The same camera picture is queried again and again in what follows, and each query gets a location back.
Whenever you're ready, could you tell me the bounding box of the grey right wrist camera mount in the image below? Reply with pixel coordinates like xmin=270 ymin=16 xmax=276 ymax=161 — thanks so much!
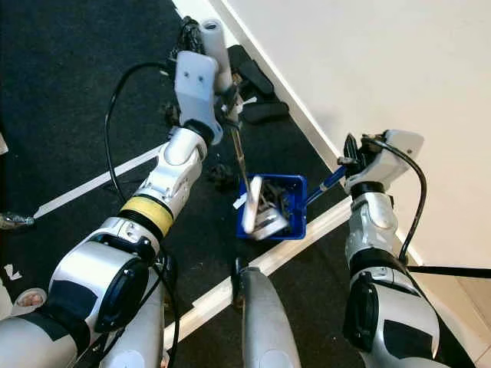
xmin=359 ymin=129 xmax=425 ymax=191

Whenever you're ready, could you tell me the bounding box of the silver robot leg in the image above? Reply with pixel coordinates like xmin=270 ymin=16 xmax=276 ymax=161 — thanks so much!
xmin=107 ymin=299 xmax=170 ymax=368
xmin=230 ymin=257 xmax=304 ymax=368

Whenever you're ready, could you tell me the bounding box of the silver robot right leg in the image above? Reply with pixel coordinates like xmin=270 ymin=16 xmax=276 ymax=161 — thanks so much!
xmin=230 ymin=257 xmax=304 ymax=368

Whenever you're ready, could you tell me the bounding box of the blue plastic dustpan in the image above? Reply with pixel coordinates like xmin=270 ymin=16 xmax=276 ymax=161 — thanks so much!
xmin=236 ymin=165 xmax=348 ymax=242

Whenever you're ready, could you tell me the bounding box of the black garbage bag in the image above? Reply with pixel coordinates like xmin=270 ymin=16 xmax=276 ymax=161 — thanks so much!
xmin=175 ymin=17 xmax=206 ymax=58

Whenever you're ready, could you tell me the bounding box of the black sandal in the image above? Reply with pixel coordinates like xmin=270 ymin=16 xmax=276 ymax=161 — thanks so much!
xmin=242 ymin=100 xmax=291 ymax=125
xmin=229 ymin=44 xmax=275 ymax=97

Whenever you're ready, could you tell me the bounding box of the black trash chunk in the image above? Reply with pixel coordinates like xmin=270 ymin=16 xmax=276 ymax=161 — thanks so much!
xmin=265 ymin=180 xmax=300 ymax=219

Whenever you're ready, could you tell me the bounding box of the white flat carton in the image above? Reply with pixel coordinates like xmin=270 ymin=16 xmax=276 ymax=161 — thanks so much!
xmin=257 ymin=207 xmax=292 ymax=240

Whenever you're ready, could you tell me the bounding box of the white slipper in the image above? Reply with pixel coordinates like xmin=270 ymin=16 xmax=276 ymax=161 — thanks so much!
xmin=12 ymin=287 xmax=47 ymax=317

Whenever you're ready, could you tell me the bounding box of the silver robot left leg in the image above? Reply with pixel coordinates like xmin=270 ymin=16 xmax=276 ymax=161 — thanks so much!
xmin=107 ymin=299 xmax=170 ymax=368

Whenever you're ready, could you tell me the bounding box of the clear plastic bottle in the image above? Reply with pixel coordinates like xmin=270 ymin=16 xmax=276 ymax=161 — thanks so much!
xmin=0 ymin=213 xmax=35 ymax=229

